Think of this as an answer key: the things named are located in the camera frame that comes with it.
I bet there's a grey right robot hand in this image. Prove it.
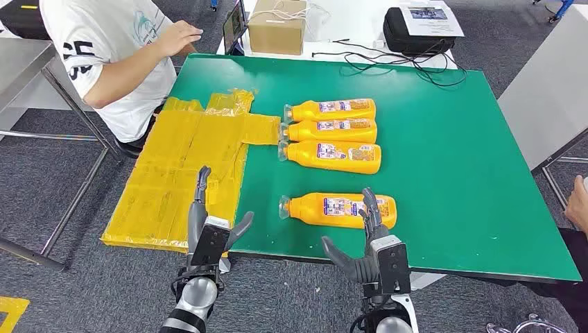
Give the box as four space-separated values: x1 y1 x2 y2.
320 187 391 284

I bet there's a person's hand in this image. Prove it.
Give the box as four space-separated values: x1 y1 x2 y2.
564 175 588 235

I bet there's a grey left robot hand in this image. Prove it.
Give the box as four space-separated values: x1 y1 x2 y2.
186 166 255 255

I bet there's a person's right hand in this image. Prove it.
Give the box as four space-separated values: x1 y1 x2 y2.
153 20 204 59

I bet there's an orange plastic detergent bottle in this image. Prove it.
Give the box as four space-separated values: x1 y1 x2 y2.
283 99 377 123
279 192 398 230
280 118 378 145
277 140 382 175

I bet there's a yellow taped cardboard mat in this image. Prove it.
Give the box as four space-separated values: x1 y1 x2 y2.
100 88 282 255

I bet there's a black tablet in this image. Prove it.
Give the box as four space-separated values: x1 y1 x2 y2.
223 0 250 56

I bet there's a brown cardboard box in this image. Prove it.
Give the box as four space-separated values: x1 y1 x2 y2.
248 0 308 56

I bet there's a black stool seat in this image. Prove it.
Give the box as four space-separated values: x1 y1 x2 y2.
114 137 144 160

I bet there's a pale grey table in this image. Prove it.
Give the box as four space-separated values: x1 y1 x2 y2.
497 4 588 210

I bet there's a black bag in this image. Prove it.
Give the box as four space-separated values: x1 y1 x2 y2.
0 0 51 42

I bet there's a grey metal table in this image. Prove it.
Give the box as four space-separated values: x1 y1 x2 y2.
0 36 123 272

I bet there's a white table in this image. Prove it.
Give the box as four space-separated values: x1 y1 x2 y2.
216 0 460 71

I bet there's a yellow floor tape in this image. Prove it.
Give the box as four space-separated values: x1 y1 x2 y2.
0 296 31 333

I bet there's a black zip case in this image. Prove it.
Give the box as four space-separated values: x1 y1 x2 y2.
382 6 456 56

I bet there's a white printed paper sheet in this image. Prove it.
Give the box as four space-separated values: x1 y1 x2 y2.
398 1 465 38

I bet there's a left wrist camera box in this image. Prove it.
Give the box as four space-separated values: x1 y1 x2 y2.
190 216 231 268

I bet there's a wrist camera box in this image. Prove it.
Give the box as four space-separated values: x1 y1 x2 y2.
370 235 412 295
190 216 231 268

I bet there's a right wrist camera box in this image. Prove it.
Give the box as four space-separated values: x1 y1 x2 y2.
370 235 412 295

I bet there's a white cable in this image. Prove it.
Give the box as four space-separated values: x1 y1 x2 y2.
250 0 331 25

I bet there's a chrome metal frame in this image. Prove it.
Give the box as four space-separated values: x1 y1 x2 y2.
485 314 568 333

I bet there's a black table cable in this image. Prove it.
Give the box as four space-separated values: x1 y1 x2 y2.
311 39 469 88

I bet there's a blue metal frame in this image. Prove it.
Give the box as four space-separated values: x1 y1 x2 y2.
533 0 575 24

